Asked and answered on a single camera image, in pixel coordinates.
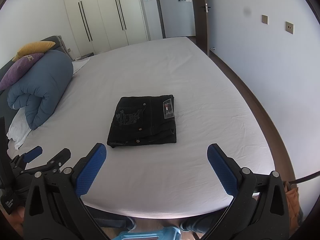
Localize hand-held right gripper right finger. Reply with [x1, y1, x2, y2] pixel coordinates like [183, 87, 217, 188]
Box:
[200, 144, 298, 240]

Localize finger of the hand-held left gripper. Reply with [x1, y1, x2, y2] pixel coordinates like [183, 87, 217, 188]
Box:
[11, 145, 43, 170]
[37, 148, 72, 173]

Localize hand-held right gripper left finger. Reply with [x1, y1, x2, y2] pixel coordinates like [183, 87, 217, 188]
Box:
[23, 143, 115, 240]

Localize black pants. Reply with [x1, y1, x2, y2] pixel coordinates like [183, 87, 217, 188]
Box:
[107, 94, 177, 148]

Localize white pillow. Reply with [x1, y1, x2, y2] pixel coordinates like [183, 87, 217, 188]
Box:
[6, 107, 32, 150]

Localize person's right leg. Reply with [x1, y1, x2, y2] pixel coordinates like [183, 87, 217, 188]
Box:
[179, 206, 234, 233]

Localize rolled blue duvet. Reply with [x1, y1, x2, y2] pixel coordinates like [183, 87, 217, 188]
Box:
[7, 50, 74, 130]

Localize purple pillow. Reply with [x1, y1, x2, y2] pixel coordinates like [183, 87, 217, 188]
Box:
[0, 53, 45, 91]

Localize blue plastic stool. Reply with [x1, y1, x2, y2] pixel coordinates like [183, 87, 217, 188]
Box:
[116, 226, 182, 240]

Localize bed with white sheet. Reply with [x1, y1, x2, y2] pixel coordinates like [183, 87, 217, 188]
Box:
[7, 37, 275, 218]

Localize yellow pillow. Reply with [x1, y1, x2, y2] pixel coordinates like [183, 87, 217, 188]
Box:
[12, 41, 56, 62]

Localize cream wardrobe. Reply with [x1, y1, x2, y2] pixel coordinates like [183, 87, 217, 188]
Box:
[62, 0, 149, 54]

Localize brown door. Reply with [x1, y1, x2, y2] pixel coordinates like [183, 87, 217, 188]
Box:
[192, 0, 211, 55]

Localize dark door frame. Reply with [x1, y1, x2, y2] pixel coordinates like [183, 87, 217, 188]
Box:
[152, 0, 198, 40]

